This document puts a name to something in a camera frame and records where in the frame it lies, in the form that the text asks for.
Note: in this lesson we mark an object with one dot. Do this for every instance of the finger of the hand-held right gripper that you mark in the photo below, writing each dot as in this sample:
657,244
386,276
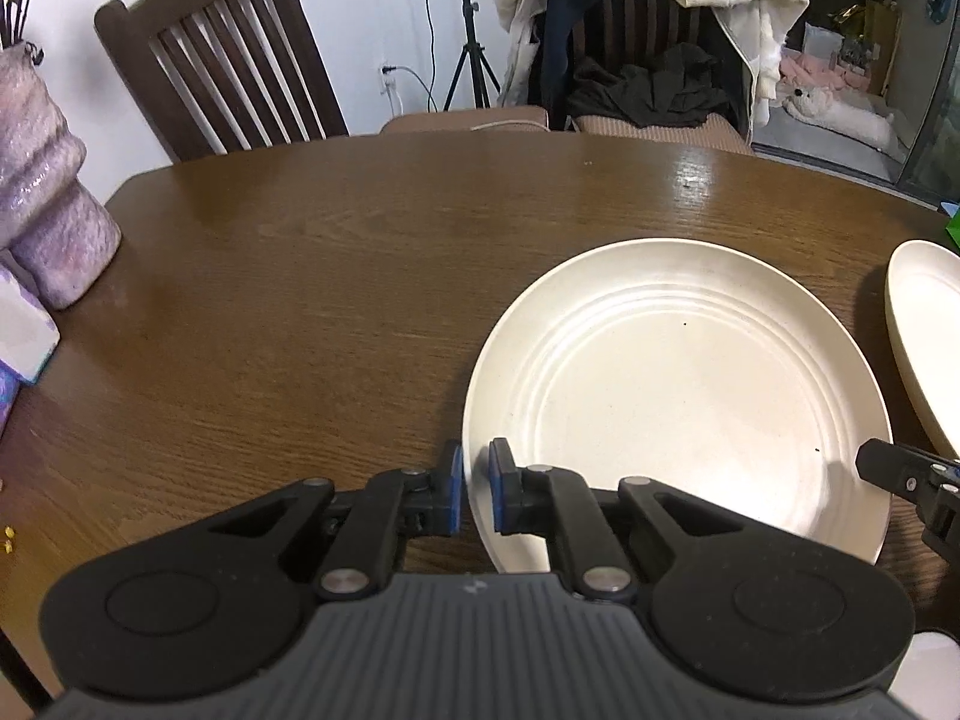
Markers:
892,465

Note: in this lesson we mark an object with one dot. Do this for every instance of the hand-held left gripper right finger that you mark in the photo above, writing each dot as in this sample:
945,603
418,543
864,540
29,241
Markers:
496,487

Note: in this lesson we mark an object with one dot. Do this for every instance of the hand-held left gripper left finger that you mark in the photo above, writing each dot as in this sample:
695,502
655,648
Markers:
452,487

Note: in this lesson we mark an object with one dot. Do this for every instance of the cream plate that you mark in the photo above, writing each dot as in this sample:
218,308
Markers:
926,330
675,390

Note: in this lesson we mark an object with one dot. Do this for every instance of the white plush toy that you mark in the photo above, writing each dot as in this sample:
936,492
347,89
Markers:
847,120

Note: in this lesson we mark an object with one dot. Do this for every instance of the brown seat cushion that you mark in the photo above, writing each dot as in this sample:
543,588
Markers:
465,120

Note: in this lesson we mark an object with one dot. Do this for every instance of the sliding glass door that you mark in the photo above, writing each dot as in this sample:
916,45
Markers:
934,90

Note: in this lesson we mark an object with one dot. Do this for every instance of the pink pet bed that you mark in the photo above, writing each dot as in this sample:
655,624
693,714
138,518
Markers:
817,71

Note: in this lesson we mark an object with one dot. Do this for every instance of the black garment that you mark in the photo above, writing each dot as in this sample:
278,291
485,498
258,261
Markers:
652,90

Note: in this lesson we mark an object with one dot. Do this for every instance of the scattered yellow corn kernels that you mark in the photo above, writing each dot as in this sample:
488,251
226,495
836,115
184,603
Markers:
9,532

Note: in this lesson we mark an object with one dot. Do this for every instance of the navy garment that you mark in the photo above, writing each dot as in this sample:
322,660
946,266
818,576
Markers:
562,37

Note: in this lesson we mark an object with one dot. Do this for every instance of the flat purple tissue pack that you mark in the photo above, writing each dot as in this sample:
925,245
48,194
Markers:
6,397

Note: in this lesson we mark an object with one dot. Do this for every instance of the purple and white tissue pack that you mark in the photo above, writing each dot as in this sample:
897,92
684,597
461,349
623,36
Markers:
22,330

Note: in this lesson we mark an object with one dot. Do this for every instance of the studio light on stand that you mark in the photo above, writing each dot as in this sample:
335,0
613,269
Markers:
466,0

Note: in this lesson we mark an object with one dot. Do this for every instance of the dark wooden chair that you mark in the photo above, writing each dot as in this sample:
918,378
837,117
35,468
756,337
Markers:
652,22
135,37

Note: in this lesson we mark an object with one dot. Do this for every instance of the pink textured vase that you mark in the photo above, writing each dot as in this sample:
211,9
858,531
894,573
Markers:
52,202

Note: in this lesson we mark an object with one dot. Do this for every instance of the white wall outlet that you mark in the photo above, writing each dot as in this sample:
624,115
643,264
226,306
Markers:
386,82

